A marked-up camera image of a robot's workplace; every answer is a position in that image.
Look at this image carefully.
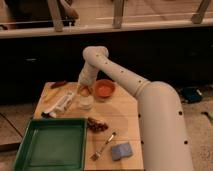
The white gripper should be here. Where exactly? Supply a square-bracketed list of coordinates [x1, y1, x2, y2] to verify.
[77, 68, 97, 90]

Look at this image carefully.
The orange apple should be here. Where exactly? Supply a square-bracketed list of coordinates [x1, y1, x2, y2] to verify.
[80, 87, 91, 97]

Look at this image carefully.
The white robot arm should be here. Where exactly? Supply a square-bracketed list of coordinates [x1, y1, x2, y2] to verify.
[78, 46, 194, 171]

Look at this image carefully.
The white paper cup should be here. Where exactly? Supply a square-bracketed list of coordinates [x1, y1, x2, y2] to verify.
[78, 96, 94, 110]

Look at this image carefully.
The orange bowl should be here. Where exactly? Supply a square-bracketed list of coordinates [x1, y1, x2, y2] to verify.
[93, 79, 115, 98]

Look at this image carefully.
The red sausage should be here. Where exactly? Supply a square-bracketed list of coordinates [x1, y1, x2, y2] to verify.
[51, 81, 67, 89]

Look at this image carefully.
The white tube black cap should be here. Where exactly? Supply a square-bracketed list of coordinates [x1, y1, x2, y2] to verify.
[41, 91, 76, 118]

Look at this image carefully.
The brown dried fruit cluster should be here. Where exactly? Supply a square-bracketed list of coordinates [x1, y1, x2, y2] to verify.
[87, 117, 108, 133]

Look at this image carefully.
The green plastic tray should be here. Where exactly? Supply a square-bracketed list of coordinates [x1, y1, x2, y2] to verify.
[12, 119, 87, 171]

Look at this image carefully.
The blue sponge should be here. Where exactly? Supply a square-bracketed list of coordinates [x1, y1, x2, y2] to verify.
[111, 142, 133, 161]

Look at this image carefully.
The blue box on floor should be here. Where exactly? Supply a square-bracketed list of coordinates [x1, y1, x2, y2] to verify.
[181, 88, 203, 103]

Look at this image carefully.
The metal fork wooden handle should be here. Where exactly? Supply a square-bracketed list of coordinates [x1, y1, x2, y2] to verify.
[90, 132, 116, 161]

